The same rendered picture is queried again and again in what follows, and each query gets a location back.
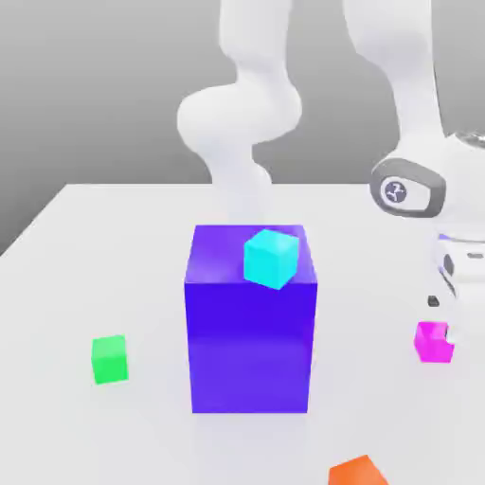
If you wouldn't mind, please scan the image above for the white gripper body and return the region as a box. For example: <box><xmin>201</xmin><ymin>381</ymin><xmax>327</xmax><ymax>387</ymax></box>
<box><xmin>434</xmin><ymin>231</ymin><xmax>485</xmax><ymax>286</ymax></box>

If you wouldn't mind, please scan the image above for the small magenta cube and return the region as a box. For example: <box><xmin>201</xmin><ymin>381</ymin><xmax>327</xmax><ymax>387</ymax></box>
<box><xmin>413</xmin><ymin>320</ymin><xmax>455</xmax><ymax>364</ymax></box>

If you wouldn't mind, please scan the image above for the small orange cube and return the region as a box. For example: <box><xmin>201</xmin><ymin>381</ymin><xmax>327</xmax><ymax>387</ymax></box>
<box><xmin>327</xmin><ymin>454</ymin><xmax>391</xmax><ymax>485</ymax></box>

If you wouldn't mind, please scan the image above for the small cyan cube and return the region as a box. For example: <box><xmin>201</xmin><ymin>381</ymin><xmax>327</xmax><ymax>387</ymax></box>
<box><xmin>242</xmin><ymin>227</ymin><xmax>300</xmax><ymax>292</ymax></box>

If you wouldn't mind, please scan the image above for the small green cube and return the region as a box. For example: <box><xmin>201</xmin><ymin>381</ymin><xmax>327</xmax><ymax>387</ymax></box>
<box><xmin>91</xmin><ymin>333</ymin><xmax>130</xmax><ymax>386</ymax></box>

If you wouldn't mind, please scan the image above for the large purple box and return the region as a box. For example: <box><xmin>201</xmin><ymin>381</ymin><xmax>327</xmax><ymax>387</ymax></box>
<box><xmin>184</xmin><ymin>224</ymin><xmax>318</xmax><ymax>415</ymax></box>

